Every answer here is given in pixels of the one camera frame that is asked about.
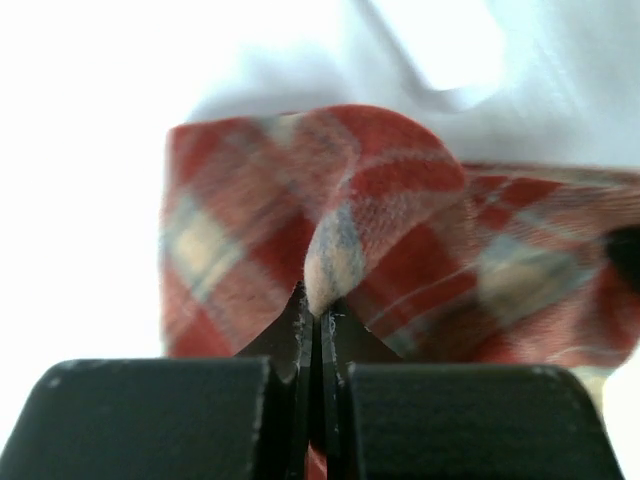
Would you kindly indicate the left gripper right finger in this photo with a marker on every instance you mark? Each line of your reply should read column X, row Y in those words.
column 386, row 418

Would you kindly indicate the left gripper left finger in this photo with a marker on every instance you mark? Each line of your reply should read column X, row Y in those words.
column 243, row 417

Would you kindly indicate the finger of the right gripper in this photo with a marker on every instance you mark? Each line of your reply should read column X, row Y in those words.
column 622, row 247

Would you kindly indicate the red plaid cloth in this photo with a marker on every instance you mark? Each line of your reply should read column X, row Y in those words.
column 451, row 260

